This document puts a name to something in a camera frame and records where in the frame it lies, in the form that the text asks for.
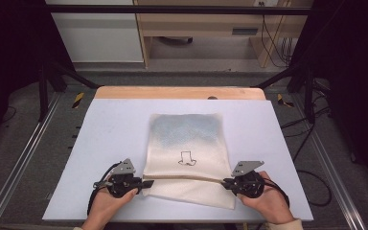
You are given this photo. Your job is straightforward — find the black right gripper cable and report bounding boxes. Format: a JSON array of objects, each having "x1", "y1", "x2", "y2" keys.
[{"x1": 263, "y1": 176, "x2": 291, "y2": 209}]

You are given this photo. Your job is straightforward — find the white cabinet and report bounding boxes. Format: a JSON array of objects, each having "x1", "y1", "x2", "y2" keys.
[{"x1": 45, "y1": 0, "x2": 145, "y2": 63}]

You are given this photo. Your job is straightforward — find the aluminium floor rail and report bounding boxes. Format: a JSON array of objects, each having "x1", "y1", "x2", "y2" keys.
[
  {"x1": 290, "y1": 95, "x2": 368, "y2": 230},
  {"x1": 0, "y1": 92, "x2": 62, "y2": 230}
]

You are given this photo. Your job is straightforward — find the yellow-handled clamp right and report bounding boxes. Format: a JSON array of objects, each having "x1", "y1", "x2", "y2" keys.
[{"x1": 276, "y1": 93, "x2": 295, "y2": 109}]

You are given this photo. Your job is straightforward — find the wooden table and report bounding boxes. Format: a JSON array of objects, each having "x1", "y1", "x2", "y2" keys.
[{"x1": 94, "y1": 85, "x2": 266, "y2": 101}]

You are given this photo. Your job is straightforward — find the white cloth with printed emblem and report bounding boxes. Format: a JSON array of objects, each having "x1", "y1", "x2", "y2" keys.
[{"x1": 142, "y1": 112, "x2": 238, "y2": 211}]

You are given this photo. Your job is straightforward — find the black horizontal frame bar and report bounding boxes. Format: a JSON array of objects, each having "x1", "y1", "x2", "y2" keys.
[{"x1": 44, "y1": 4, "x2": 312, "y2": 15}]

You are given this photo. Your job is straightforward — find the black floor cable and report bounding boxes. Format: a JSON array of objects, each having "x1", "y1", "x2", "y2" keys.
[{"x1": 281, "y1": 104, "x2": 334, "y2": 208}]

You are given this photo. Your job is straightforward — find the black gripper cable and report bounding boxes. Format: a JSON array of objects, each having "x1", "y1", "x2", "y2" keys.
[
  {"x1": 86, "y1": 162, "x2": 123, "y2": 216},
  {"x1": 263, "y1": 176, "x2": 291, "y2": 209}
]

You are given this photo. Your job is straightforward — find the yellow-handled clamp left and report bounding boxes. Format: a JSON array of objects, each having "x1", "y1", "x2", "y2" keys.
[{"x1": 72, "y1": 91, "x2": 86, "y2": 110}]

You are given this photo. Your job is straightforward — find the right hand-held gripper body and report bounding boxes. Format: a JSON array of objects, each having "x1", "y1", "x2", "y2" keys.
[{"x1": 230, "y1": 160, "x2": 266, "y2": 199}]

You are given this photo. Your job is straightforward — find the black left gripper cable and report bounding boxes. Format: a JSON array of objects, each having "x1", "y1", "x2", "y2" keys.
[{"x1": 86, "y1": 162, "x2": 123, "y2": 216}]

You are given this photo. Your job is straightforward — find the black curtain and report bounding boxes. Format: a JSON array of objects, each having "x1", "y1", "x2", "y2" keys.
[
  {"x1": 0, "y1": 0, "x2": 75, "y2": 155},
  {"x1": 289, "y1": 0, "x2": 368, "y2": 188}
]

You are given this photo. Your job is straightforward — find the black metal stand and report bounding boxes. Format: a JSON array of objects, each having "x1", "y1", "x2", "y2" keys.
[
  {"x1": 254, "y1": 61, "x2": 317, "y2": 125},
  {"x1": 37, "y1": 60, "x2": 101, "y2": 123}
]

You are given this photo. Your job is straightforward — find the yellow-handled clamp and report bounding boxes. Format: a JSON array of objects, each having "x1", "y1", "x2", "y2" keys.
[
  {"x1": 72, "y1": 91, "x2": 86, "y2": 110},
  {"x1": 276, "y1": 93, "x2": 295, "y2": 109}
]

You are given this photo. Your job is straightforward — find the black cables under desk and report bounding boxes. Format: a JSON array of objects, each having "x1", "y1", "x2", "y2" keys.
[{"x1": 260, "y1": 13, "x2": 294, "y2": 69}]

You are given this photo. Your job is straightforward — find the person's right hand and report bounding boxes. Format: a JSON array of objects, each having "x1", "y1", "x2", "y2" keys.
[{"x1": 236, "y1": 170, "x2": 292, "y2": 225}]

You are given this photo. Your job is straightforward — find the person's left hand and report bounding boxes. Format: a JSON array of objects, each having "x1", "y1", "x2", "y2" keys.
[{"x1": 83, "y1": 187, "x2": 139, "y2": 226}]

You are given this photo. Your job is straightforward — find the light wooden desk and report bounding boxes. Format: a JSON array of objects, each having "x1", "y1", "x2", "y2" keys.
[{"x1": 133, "y1": 0, "x2": 314, "y2": 69}]

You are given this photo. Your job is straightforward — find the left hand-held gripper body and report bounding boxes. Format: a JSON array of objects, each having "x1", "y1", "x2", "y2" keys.
[{"x1": 106, "y1": 158, "x2": 145, "y2": 199}]

